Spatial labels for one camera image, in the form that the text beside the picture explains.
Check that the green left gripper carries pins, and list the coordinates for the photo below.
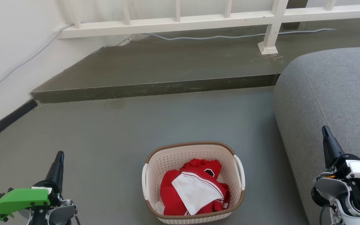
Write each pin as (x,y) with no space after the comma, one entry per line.
(20,198)

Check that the red and white garment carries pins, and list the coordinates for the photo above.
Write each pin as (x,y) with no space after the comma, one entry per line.
(172,193)

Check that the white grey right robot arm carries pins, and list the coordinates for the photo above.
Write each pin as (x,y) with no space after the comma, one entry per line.
(339,190)

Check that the raised concrete step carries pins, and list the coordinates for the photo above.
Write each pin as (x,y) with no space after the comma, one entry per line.
(173,67)

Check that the black baseboard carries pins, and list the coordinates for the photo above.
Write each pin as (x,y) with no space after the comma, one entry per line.
(5,122)

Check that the dark brown post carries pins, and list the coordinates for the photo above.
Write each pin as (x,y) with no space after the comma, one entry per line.
(297,3)

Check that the grey fabric sofa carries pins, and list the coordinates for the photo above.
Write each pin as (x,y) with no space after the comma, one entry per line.
(333,90)

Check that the beige perforated plastic laundry basket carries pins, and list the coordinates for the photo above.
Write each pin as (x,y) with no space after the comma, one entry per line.
(195,152)

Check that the white railing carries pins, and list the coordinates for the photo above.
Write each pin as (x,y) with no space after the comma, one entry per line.
(180,22)

